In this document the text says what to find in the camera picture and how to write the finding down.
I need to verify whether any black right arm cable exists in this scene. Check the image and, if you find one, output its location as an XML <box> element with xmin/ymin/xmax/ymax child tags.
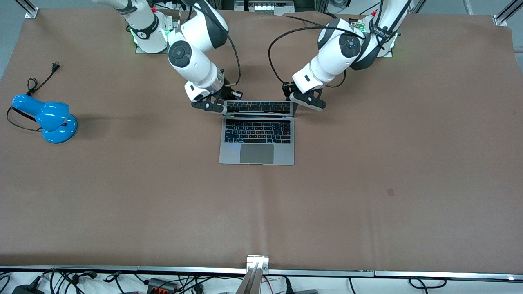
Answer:
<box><xmin>180</xmin><ymin>0</ymin><xmax>242</xmax><ymax>98</ymax></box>

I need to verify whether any aluminium profile bar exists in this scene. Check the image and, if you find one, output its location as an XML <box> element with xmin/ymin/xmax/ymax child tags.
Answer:
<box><xmin>235</xmin><ymin>255</ymin><xmax>270</xmax><ymax>294</ymax></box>

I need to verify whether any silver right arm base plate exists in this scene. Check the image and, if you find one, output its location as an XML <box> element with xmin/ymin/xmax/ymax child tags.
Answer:
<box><xmin>135</xmin><ymin>16</ymin><xmax>180</xmax><ymax>54</ymax></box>

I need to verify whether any black lamp power cable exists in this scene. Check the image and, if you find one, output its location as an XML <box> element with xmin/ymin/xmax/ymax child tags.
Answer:
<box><xmin>6</xmin><ymin>61</ymin><xmax>62</xmax><ymax>132</ymax></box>

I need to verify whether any blue desk lamp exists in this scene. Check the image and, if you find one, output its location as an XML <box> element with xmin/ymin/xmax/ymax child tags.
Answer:
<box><xmin>11</xmin><ymin>95</ymin><xmax>78</xmax><ymax>144</ymax></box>

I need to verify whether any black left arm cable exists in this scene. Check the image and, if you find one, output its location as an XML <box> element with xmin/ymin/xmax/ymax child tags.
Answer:
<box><xmin>268</xmin><ymin>25</ymin><xmax>368</xmax><ymax>89</ymax></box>

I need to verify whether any white power strip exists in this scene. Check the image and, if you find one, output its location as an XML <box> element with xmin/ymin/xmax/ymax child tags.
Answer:
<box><xmin>249</xmin><ymin>0</ymin><xmax>295</xmax><ymax>16</ymax></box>

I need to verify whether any grey aluminium laptop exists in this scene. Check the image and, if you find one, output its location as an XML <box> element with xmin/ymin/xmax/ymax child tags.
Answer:
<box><xmin>219</xmin><ymin>100</ymin><xmax>297</xmax><ymax>166</ymax></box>

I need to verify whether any black power adapter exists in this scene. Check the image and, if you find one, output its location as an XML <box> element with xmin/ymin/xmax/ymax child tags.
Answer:
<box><xmin>11</xmin><ymin>284</ymin><xmax>45</xmax><ymax>294</ymax></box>

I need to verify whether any aluminium corner frame post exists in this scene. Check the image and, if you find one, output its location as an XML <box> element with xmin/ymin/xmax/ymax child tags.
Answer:
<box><xmin>492</xmin><ymin>0</ymin><xmax>523</xmax><ymax>27</ymax></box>
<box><xmin>14</xmin><ymin>0</ymin><xmax>39</xmax><ymax>19</ymax></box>

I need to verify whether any black base supply cable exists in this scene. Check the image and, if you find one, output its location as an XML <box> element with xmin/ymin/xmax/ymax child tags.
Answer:
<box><xmin>284</xmin><ymin>13</ymin><xmax>340</xmax><ymax>27</ymax></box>

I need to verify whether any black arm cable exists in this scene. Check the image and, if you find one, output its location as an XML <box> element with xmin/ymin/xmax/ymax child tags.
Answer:
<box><xmin>268</xmin><ymin>25</ymin><xmax>368</xmax><ymax>89</ymax></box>
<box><xmin>180</xmin><ymin>0</ymin><xmax>242</xmax><ymax>98</ymax></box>

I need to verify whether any black looped floor cable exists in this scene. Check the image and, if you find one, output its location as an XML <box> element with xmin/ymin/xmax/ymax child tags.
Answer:
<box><xmin>409</xmin><ymin>277</ymin><xmax>448</xmax><ymax>290</ymax></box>

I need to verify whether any orange black connector block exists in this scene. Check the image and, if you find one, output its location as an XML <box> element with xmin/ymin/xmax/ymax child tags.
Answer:
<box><xmin>146</xmin><ymin>278</ymin><xmax>179</xmax><ymax>293</ymax></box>

